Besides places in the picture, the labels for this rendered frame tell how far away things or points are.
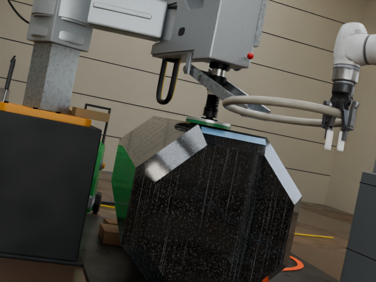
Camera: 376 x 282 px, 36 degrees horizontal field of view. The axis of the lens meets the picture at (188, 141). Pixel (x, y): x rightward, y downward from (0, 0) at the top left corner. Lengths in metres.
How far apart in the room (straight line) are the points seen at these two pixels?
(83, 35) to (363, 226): 1.82
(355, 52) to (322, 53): 7.67
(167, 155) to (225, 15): 0.69
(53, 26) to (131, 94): 5.08
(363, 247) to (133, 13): 1.74
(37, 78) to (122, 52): 4.93
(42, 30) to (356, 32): 1.82
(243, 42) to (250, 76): 6.26
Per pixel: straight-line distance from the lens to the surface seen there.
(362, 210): 3.01
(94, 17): 3.32
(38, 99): 3.29
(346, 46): 2.05
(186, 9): 3.07
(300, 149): 9.54
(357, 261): 3.01
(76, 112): 3.29
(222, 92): 2.55
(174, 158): 2.59
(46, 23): 3.30
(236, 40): 2.71
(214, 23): 2.68
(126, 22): 3.31
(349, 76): 2.04
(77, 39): 3.29
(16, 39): 7.93
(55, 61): 3.29
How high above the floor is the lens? 0.85
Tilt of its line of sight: 1 degrees down
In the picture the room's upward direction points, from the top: 11 degrees clockwise
